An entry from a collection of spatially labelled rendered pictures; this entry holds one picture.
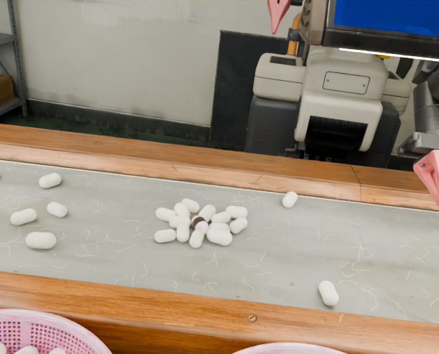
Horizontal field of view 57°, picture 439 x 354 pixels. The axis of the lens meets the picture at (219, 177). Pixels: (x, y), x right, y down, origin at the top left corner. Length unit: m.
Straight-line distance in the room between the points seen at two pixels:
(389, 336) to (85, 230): 0.42
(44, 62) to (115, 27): 0.59
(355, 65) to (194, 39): 1.60
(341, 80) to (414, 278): 0.70
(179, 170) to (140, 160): 0.08
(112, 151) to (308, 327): 0.50
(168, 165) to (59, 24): 2.30
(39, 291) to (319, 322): 0.31
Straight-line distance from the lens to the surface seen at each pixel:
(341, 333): 0.48
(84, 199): 0.69
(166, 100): 2.80
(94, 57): 2.91
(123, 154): 0.78
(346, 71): 1.20
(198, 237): 0.57
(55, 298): 0.48
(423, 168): 0.72
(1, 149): 0.85
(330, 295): 0.53
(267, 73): 1.46
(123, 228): 0.62
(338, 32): 0.41
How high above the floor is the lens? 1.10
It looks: 28 degrees down
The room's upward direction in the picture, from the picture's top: 6 degrees clockwise
